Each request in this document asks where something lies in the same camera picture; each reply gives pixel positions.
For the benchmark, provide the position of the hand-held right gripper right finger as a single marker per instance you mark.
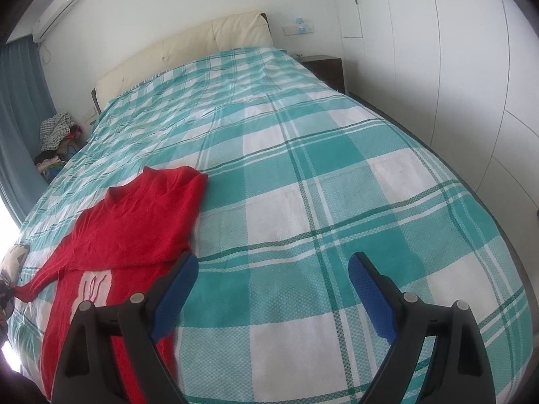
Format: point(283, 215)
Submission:
point(372, 294)

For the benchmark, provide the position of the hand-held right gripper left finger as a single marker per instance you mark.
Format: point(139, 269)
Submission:
point(174, 294)

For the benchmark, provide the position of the red sweater with white rabbit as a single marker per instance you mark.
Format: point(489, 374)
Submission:
point(126, 227)

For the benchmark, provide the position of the pile of clothes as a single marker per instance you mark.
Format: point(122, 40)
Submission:
point(57, 134)

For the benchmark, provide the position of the teal white checked bed blanket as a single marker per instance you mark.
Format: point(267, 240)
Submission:
point(337, 176)

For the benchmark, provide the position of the cream cat print cushion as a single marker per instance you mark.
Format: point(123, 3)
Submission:
point(10, 269)

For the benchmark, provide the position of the dark wooden nightstand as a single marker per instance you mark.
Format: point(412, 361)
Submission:
point(326, 71)

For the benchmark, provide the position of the blue curtain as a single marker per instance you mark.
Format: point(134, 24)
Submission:
point(21, 113)

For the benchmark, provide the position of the cream padded headboard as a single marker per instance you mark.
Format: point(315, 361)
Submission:
point(181, 46)

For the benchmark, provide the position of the white wardrobe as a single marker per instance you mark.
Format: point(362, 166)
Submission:
point(454, 50)

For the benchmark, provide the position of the white air conditioner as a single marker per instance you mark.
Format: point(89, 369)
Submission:
point(59, 8)

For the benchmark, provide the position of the white wall socket panel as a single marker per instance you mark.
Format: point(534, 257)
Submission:
point(298, 27)

